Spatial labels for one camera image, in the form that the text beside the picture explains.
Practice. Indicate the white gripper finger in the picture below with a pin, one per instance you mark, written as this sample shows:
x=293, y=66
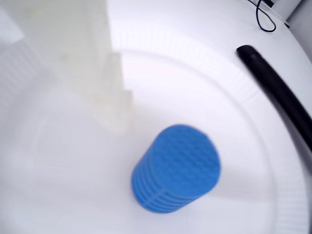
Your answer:
x=80, y=61

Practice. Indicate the blue ribbed cylinder block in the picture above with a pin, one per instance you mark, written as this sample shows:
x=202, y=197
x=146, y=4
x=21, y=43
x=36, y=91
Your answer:
x=178, y=168

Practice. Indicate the white paper plate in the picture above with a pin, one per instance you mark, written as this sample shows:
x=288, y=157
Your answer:
x=219, y=97

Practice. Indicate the thick black tube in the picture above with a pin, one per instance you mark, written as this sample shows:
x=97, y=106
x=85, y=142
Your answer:
x=275, y=87

